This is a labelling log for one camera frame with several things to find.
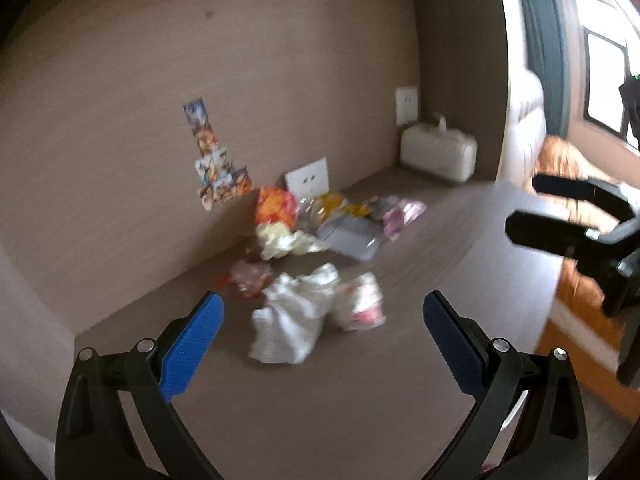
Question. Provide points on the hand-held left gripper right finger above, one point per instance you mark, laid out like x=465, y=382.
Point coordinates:
x=450, y=345

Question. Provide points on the white tissue box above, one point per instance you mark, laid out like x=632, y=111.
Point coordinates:
x=435, y=152

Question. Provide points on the orange blanket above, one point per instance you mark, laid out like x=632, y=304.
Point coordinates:
x=557, y=157

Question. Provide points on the red clear wrapper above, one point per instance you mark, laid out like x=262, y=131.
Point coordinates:
x=250, y=277

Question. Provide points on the white wall socket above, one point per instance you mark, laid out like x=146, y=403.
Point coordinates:
x=307, y=176
x=406, y=105

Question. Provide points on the dark green curtain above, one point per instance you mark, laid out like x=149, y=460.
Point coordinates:
x=545, y=35

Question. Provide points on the grey plastic tray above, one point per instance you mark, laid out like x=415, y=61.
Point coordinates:
x=350, y=235

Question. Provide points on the white and red wrapper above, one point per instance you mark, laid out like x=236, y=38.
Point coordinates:
x=360, y=302

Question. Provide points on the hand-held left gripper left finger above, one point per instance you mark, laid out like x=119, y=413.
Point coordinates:
x=195, y=345

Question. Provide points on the cream padded headboard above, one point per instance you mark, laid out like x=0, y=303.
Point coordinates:
x=525, y=125

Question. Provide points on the brown desk shelf unit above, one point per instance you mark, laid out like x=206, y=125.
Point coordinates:
x=150, y=60

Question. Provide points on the window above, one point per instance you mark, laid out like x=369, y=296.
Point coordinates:
x=605, y=80

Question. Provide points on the cream paper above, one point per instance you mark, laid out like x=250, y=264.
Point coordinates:
x=280, y=242

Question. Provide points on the white plastic bag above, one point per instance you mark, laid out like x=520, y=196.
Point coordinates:
x=285, y=320

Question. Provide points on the yellow wrapper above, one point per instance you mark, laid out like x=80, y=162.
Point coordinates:
x=332, y=202

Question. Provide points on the black device with green light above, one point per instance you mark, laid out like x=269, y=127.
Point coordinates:
x=631, y=105

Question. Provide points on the pink wrapper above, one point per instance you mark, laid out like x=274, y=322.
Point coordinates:
x=402, y=215

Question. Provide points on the orange snack packet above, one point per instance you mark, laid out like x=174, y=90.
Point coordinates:
x=272, y=205

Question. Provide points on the colourful sticker strip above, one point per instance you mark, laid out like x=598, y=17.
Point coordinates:
x=210, y=160

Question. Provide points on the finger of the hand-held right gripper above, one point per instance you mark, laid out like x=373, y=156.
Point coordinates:
x=575, y=187
x=545, y=235

